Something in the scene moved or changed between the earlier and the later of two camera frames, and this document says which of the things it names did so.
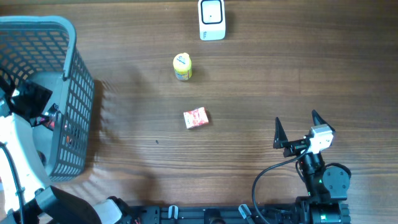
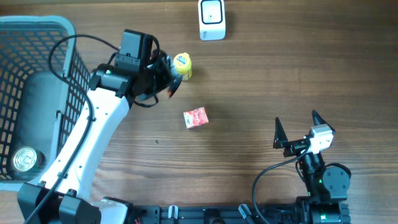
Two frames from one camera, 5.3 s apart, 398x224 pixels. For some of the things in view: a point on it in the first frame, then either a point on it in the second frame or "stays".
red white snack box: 196,117 stays
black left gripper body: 35,96 → 159,74
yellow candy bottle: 182,63 stays
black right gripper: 293,147 stays
